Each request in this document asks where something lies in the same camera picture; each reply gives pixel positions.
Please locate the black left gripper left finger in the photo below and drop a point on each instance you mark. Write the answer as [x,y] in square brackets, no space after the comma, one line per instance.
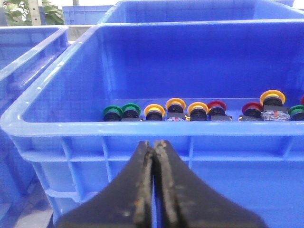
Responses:
[126,202]

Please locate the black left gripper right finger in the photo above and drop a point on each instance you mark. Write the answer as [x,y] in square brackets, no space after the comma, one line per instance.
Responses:
[183,200]

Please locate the green push button leftmost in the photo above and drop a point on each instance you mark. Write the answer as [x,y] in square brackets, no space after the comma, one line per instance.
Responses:
[113,113]

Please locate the green push button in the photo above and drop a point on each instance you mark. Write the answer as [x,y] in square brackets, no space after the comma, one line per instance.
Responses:
[131,112]
[296,113]
[113,113]

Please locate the yellow push button left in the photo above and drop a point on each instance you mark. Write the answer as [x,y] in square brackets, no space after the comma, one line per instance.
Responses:
[154,112]

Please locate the yellow push button middle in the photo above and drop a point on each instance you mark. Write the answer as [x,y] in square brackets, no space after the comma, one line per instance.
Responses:
[176,110]

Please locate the red push button middle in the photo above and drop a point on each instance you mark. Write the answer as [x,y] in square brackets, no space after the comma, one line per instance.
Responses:
[217,111]

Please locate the red push button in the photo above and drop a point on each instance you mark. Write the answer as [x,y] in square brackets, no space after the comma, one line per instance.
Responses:
[217,111]
[251,111]

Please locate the blue plastic crate left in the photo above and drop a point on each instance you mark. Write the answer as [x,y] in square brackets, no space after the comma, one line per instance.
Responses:
[137,125]

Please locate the blue plastic crate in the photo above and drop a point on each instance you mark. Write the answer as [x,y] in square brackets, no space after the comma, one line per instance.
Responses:
[137,125]
[25,52]

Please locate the red push button right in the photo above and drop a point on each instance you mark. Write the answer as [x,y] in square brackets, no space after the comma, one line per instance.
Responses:
[251,111]

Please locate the yellow push button tall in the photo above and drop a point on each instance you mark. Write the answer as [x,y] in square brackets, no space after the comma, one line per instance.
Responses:
[273,102]

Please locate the green push button right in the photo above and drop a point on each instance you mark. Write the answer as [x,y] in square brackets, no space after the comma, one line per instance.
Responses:
[296,113]

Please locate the blue plastic crate right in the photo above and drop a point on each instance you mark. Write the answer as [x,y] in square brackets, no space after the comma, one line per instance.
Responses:
[25,52]

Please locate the blue crate back left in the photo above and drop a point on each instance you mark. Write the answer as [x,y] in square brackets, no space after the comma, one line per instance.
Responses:
[146,11]

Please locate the blue crate back middle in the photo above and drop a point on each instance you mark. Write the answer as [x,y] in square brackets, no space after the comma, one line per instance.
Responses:
[84,15]

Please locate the green potted plant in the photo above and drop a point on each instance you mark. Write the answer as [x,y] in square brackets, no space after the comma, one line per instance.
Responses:
[17,13]

